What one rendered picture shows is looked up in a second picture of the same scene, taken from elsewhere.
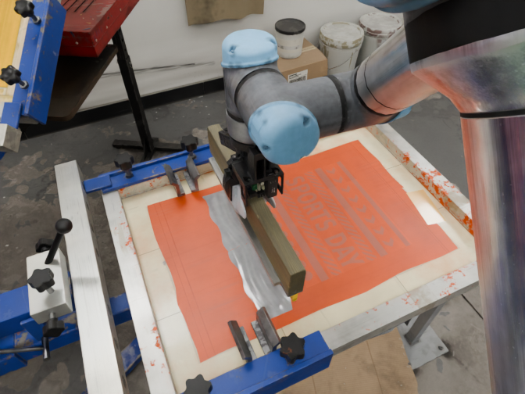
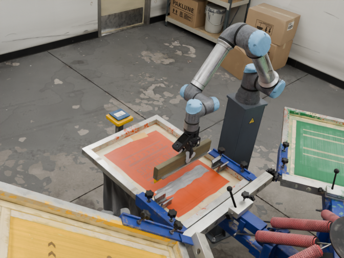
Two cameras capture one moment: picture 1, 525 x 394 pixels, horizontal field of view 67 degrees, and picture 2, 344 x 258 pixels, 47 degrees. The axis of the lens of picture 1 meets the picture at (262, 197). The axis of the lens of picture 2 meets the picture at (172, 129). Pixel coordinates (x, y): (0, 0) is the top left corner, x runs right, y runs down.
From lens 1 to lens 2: 2.09 m
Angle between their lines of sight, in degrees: 78
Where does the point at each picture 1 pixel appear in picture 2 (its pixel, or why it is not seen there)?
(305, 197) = (148, 167)
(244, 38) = (195, 103)
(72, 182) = (192, 229)
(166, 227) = (186, 207)
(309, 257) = not seen: hidden behind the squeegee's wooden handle
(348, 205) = (148, 155)
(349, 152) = (114, 157)
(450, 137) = not seen: outside the picture
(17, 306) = (251, 215)
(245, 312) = (208, 175)
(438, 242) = (155, 134)
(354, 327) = not seen: hidden behind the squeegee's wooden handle
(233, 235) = (179, 184)
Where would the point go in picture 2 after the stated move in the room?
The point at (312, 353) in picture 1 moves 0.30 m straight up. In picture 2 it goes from (215, 152) to (224, 109)
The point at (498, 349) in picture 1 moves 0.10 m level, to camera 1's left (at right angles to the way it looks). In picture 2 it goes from (266, 66) to (276, 76)
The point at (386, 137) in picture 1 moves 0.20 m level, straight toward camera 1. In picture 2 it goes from (105, 143) to (140, 146)
